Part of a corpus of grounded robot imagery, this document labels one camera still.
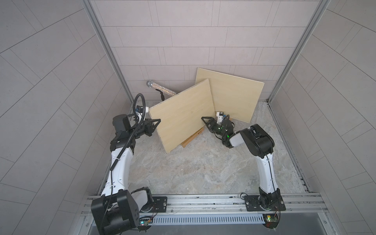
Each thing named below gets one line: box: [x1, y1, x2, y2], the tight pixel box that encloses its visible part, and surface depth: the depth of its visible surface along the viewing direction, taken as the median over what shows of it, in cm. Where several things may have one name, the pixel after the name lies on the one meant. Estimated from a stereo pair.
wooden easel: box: [181, 127, 205, 148], surface depth 93 cm
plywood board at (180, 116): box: [148, 78, 216, 154], surface depth 83 cm
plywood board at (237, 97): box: [195, 67, 265, 124], surface depth 94 cm
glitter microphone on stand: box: [146, 80, 178, 101], surface depth 97 cm
